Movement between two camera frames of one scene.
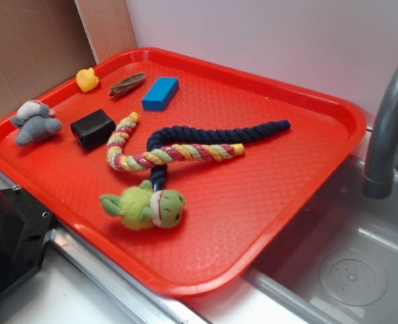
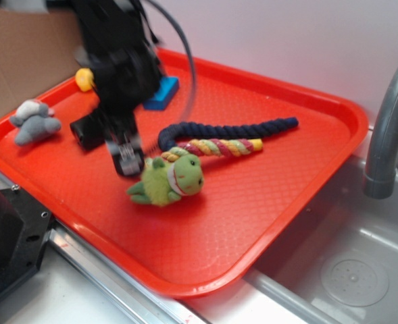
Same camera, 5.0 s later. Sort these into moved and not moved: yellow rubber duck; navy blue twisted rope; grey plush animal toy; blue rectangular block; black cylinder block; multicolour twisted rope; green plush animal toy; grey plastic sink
Moved: green plush animal toy; navy blue twisted rope; multicolour twisted rope
Not moved: grey plastic sink; yellow rubber duck; black cylinder block; grey plush animal toy; blue rectangular block
